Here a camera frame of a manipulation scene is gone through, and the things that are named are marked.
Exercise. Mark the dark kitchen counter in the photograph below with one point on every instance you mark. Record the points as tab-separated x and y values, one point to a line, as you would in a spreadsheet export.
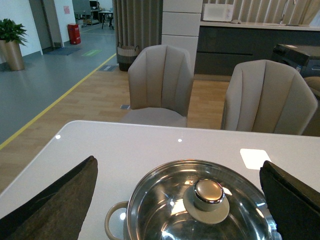
221	46

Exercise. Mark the beige chair on right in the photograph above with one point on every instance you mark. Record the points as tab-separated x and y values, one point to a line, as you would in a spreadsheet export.
265	96

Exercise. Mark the beige chair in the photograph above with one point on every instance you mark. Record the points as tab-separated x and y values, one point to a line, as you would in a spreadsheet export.
160	86
265	96

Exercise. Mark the red cabinet box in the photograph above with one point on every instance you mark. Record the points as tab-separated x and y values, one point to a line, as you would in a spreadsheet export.
74	34

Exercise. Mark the green potted plant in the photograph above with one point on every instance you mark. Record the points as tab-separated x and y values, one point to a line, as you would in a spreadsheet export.
12	35

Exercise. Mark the beige chair on left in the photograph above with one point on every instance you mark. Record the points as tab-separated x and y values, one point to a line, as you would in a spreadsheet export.
160	86

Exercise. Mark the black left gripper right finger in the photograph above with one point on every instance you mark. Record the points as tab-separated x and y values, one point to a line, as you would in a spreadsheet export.
294	206

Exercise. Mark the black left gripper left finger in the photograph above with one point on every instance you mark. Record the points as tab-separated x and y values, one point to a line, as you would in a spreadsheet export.
58	212

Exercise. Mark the black appliance box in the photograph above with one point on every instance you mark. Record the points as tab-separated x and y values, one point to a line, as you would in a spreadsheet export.
304	58

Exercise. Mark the woven laundry basket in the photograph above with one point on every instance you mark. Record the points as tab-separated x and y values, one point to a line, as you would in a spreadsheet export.
126	55

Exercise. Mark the white microwave oven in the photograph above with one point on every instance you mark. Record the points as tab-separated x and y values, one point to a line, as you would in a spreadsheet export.
217	12

